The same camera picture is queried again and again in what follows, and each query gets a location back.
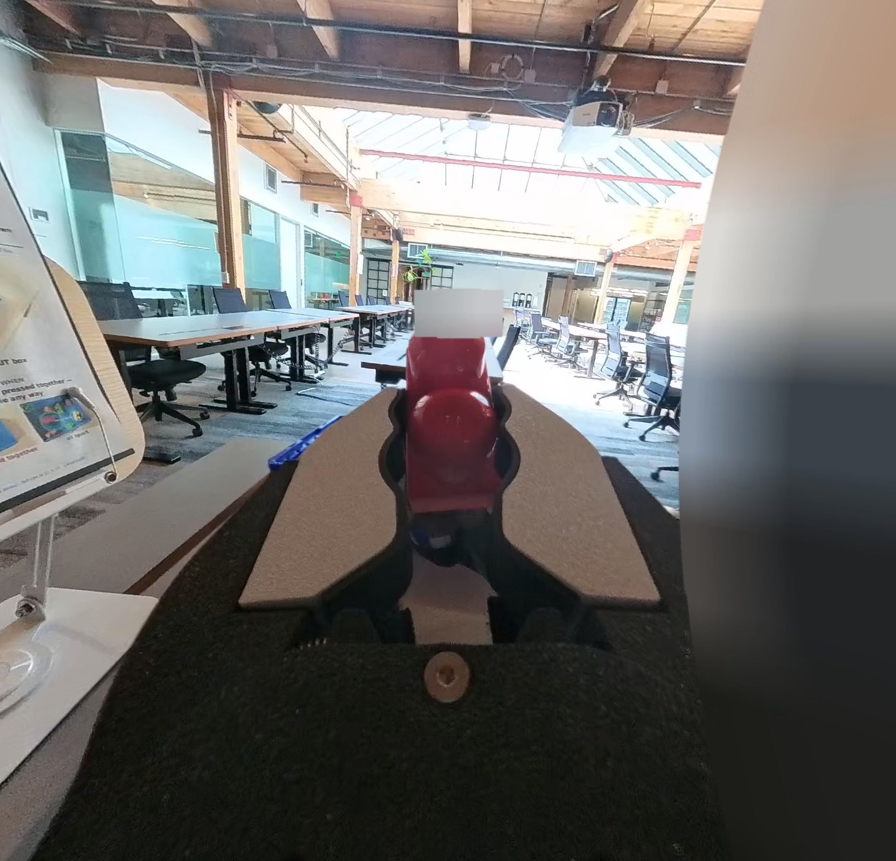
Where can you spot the red two-stud toy block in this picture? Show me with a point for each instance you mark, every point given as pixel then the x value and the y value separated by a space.
pixel 448 427

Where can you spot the instruction sign on stand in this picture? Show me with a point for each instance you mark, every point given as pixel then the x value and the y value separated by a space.
pixel 42 385

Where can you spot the green potted plant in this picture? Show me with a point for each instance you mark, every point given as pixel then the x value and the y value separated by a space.
pixel 421 266

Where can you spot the red ceiling pipe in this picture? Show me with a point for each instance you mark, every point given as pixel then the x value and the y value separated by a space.
pixel 525 168

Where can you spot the blue plastic bin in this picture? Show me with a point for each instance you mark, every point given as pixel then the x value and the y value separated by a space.
pixel 301 445

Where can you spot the white ceiling projector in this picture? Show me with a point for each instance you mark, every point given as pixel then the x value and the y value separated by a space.
pixel 595 116

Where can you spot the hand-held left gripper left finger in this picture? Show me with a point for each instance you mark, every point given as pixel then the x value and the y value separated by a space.
pixel 329 511

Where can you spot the long wooden table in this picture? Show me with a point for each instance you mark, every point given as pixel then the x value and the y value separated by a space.
pixel 595 333

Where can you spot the black office chair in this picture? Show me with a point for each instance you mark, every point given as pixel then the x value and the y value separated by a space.
pixel 164 375
pixel 612 357
pixel 658 378

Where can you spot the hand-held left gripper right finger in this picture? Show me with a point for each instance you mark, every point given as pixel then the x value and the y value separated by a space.
pixel 567 511

